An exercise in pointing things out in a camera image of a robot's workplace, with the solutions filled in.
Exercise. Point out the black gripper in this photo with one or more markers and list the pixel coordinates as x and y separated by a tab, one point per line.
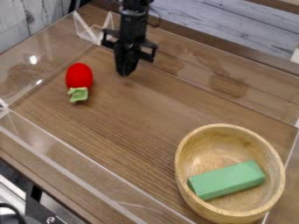
128	40

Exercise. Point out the red plush strawberry toy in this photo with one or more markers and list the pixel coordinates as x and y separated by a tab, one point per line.
79	81

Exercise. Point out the clear acrylic table barrier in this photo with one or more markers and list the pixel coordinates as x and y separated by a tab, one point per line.
100	154

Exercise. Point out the wooden bowl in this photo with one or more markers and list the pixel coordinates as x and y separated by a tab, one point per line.
219	145

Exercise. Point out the green rectangular block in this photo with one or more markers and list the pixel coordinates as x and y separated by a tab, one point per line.
226	180

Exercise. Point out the clear acrylic corner bracket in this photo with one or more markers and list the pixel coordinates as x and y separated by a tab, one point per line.
91	33

